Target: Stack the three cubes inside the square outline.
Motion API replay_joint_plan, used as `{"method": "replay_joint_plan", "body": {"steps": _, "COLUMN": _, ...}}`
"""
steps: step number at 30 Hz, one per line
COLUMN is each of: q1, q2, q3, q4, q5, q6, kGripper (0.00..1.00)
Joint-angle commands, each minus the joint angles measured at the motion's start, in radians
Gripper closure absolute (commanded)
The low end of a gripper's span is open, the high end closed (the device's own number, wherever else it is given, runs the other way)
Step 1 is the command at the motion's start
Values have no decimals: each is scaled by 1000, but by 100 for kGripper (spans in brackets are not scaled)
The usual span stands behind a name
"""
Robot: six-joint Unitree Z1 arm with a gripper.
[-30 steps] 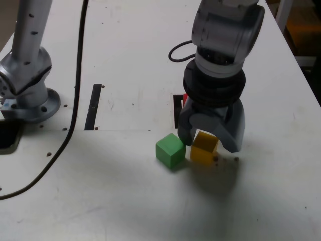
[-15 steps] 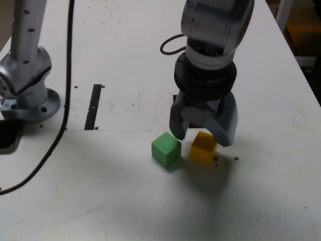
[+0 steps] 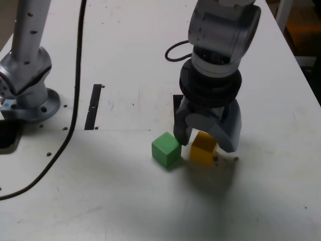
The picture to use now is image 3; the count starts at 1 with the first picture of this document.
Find black tape square outline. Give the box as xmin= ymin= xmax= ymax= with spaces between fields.
xmin=173 ymin=94 xmax=184 ymax=120

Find white frame post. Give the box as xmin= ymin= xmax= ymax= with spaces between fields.
xmin=275 ymin=0 xmax=289 ymax=33

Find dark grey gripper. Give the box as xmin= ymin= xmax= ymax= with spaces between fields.
xmin=174 ymin=96 xmax=243 ymax=153

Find yellow cube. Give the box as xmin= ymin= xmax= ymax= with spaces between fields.
xmin=190 ymin=132 xmax=218 ymax=167

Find short black camera cable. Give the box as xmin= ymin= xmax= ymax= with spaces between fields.
xmin=165 ymin=40 xmax=195 ymax=62

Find green cube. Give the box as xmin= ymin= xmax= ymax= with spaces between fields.
xmin=151 ymin=132 xmax=182 ymax=171

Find long thick black cable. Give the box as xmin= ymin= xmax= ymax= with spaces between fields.
xmin=0 ymin=0 xmax=87 ymax=200

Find black tape strip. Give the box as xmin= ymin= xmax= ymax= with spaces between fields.
xmin=84 ymin=84 xmax=103 ymax=131

